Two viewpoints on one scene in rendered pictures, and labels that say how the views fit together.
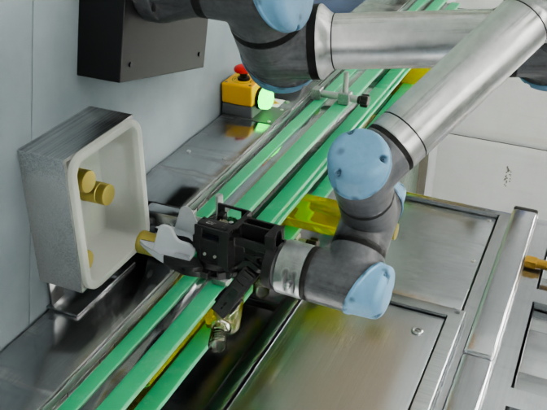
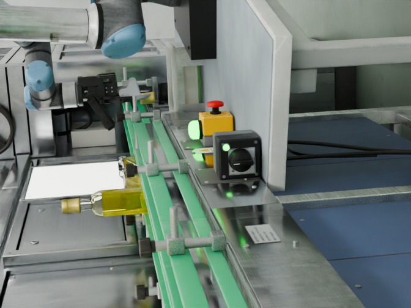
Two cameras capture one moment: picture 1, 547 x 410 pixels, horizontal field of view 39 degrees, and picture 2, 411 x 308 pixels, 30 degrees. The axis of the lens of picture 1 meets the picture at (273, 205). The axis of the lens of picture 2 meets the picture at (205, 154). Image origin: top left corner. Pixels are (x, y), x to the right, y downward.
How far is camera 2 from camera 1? 3.13 m
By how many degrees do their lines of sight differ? 127
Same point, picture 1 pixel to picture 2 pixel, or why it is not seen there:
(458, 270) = (18, 299)
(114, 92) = not seen: hidden behind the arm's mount
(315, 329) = (101, 228)
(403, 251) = (76, 299)
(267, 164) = (155, 140)
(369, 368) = (55, 225)
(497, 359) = not seen: outside the picture
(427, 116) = not seen: hidden behind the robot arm
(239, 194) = (150, 130)
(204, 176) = (175, 120)
